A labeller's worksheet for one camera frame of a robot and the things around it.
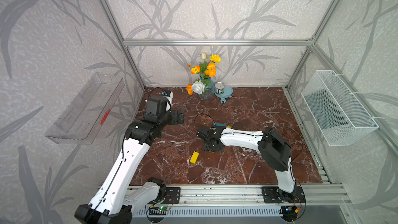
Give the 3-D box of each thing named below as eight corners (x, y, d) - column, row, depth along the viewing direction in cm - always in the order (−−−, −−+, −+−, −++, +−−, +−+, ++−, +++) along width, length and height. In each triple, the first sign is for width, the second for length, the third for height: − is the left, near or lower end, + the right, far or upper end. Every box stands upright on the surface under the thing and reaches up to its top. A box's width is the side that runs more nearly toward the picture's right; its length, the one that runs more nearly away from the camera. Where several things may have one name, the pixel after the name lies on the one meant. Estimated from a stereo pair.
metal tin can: (214, 95, 118) (215, 89, 113) (214, 87, 124) (214, 81, 119) (224, 95, 118) (225, 89, 113) (223, 87, 124) (224, 81, 119)
